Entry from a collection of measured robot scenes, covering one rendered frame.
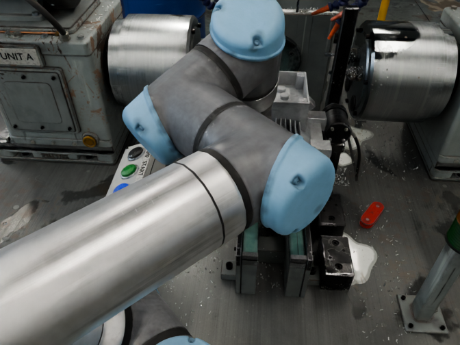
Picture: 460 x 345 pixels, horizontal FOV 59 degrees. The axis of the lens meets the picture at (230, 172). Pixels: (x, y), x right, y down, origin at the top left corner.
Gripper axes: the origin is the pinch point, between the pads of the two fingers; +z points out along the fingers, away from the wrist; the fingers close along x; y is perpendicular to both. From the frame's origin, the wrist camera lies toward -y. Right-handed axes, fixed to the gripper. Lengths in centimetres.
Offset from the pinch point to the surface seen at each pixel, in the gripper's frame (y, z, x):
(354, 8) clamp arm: 33.1, 0.3, -19.9
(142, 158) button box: -0.5, 1.5, 19.2
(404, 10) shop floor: 270, 281, -147
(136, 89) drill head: 23.4, 19.2, 28.1
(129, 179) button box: -5.3, -0.9, 20.1
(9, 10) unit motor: 38, 10, 58
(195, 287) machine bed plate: -22.0, 20.4, 9.6
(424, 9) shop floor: 273, 283, -166
